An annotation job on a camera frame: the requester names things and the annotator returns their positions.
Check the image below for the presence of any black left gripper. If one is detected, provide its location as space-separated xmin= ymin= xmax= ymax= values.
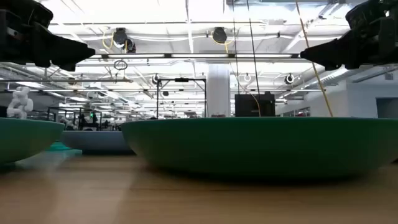
xmin=0 ymin=0 xmax=96 ymax=72

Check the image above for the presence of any large teal plastic plate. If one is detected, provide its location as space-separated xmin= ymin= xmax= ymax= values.
xmin=0 ymin=117 xmax=65 ymax=166
xmin=120 ymin=116 xmax=398 ymax=180

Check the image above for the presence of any white round column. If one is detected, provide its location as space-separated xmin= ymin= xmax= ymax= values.
xmin=206 ymin=63 xmax=231 ymax=118

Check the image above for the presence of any yellow cable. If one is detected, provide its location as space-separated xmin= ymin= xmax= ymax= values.
xmin=294 ymin=0 xmax=334 ymax=118

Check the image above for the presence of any long ceiling light bar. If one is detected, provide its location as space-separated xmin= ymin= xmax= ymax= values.
xmin=88 ymin=53 xmax=300 ymax=60

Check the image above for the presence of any opaque blue plastic plate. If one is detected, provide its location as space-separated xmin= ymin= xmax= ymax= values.
xmin=60 ymin=130 xmax=135 ymax=156

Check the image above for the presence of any black computer tower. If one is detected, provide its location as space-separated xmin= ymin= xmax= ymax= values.
xmin=234 ymin=91 xmax=276 ymax=118

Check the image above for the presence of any black workstation frame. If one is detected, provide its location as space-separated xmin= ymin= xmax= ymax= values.
xmin=46 ymin=107 xmax=103 ymax=131

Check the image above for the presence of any thin black hanging cable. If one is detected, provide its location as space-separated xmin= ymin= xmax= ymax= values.
xmin=231 ymin=0 xmax=241 ymax=94

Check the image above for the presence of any black rectangular stand frame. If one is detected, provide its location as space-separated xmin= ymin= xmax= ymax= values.
xmin=156 ymin=77 xmax=208 ymax=119

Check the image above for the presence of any small teal plastic plate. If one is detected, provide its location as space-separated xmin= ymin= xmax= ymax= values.
xmin=46 ymin=141 xmax=83 ymax=157

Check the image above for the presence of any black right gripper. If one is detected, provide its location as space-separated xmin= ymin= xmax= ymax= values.
xmin=300 ymin=0 xmax=398 ymax=71

